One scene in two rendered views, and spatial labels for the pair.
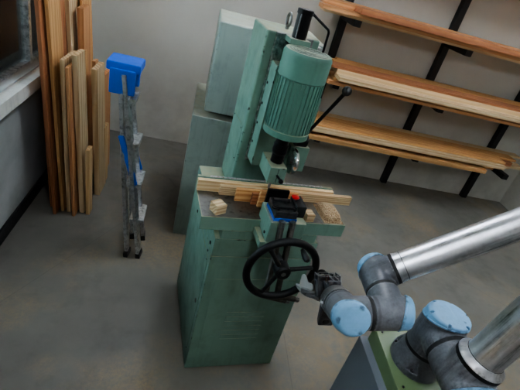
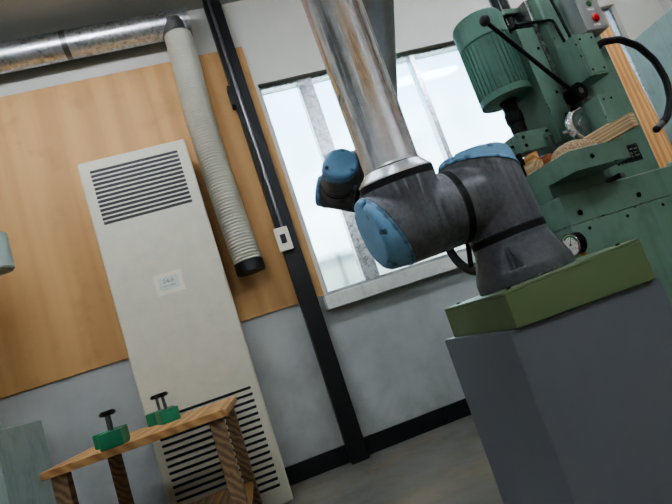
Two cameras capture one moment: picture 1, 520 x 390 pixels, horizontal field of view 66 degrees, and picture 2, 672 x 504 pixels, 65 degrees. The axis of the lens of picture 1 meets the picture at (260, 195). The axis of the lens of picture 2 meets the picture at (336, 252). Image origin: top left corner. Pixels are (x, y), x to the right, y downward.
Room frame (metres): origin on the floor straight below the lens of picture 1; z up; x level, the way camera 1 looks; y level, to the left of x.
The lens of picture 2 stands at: (0.77, -1.79, 0.63)
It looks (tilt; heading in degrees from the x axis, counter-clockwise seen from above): 9 degrees up; 91
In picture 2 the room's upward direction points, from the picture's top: 19 degrees counter-clockwise
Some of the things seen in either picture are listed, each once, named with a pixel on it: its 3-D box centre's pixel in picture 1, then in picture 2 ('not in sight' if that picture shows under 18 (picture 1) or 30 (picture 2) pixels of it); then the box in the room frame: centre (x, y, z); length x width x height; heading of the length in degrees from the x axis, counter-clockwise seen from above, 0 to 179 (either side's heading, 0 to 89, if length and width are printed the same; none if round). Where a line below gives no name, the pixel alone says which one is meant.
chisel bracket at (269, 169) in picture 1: (272, 169); (530, 145); (1.48, -0.02, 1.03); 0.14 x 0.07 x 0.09; 22
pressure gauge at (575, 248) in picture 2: not in sight; (576, 246); (1.36, -0.34, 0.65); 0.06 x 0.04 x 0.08; 112
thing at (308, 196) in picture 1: (288, 195); (557, 163); (1.50, -0.12, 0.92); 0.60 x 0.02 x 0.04; 112
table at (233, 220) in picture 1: (272, 218); (519, 195); (1.36, -0.07, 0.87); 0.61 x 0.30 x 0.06; 112
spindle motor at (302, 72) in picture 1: (295, 94); (491, 61); (1.46, -0.03, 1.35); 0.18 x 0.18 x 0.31
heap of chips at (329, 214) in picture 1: (329, 210); (572, 147); (1.47, -0.30, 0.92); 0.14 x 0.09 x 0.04; 22
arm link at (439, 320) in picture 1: (439, 330); (484, 193); (1.07, -0.73, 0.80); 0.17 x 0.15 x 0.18; 13
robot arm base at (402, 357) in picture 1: (420, 351); (516, 255); (1.09, -0.73, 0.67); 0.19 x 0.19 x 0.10
